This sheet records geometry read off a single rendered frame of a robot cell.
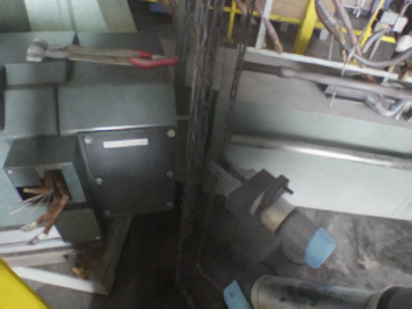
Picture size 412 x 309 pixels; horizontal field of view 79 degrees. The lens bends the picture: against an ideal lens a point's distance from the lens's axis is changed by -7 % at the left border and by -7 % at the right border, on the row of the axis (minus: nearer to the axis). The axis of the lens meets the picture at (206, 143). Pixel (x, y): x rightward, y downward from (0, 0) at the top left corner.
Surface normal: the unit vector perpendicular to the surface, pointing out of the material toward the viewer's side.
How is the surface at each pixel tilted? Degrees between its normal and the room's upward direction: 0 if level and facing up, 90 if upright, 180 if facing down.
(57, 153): 0
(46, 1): 90
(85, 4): 90
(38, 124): 45
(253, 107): 90
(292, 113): 90
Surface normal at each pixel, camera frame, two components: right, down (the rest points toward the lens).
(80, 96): 0.25, -0.04
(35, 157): 0.11, -0.73
